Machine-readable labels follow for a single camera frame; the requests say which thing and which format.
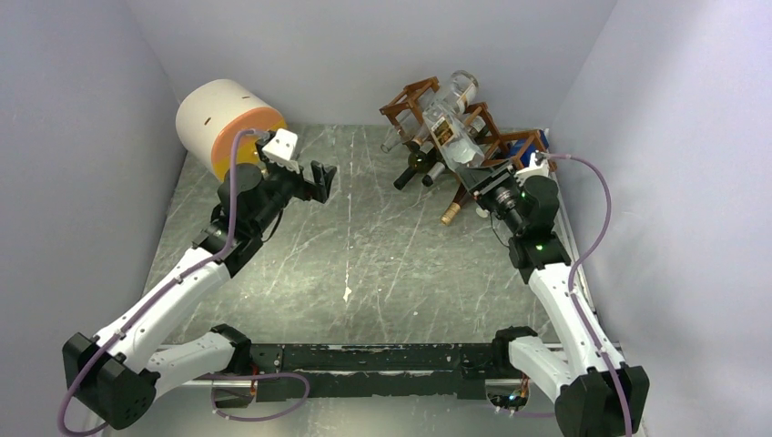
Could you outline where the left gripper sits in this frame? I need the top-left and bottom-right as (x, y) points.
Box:
(251, 142), (337, 233)

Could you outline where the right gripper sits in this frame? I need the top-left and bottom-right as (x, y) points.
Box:
(455, 158), (526, 235)

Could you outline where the square clear whisky bottle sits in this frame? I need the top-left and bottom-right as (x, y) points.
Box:
(423, 102), (484, 171)

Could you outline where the blue glass bottle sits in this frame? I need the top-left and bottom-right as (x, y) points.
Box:
(507, 129), (549, 168)

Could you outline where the round clear glass bottle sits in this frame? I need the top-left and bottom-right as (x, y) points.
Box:
(429, 70), (479, 114)

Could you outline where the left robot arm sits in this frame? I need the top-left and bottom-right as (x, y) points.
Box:
(57, 161), (338, 436)

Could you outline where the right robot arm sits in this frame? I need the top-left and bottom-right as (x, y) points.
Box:
(458, 164), (650, 436)

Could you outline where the green wine bottle silver cap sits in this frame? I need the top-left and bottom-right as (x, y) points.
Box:
(422, 159), (447, 187)

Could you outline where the dark bottle gold cap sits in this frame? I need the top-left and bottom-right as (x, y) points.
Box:
(440, 184), (472, 226)

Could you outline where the green wine bottle black cap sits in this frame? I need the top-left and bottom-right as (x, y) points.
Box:
(393, 144), (437, 190)

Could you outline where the wooden wine rack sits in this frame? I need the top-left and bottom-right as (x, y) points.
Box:
(380, 76), (535, 179)

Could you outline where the white orange bread box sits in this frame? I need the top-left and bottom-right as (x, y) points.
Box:
(175, 79), (287, 181)

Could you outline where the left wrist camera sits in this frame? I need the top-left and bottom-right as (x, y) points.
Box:
(262, 128), (301, 174)

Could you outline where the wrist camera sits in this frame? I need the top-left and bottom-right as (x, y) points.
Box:
(515, 153), (551, 182)
(262, 128), (301, 174)

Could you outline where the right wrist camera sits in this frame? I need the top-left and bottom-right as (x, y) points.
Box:
(515, 153), (551, 182)

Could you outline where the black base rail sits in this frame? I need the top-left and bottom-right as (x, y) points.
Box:
(250, 343), (522, 401)

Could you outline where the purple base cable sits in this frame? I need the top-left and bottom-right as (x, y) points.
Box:
(208, 371), (312, 422)

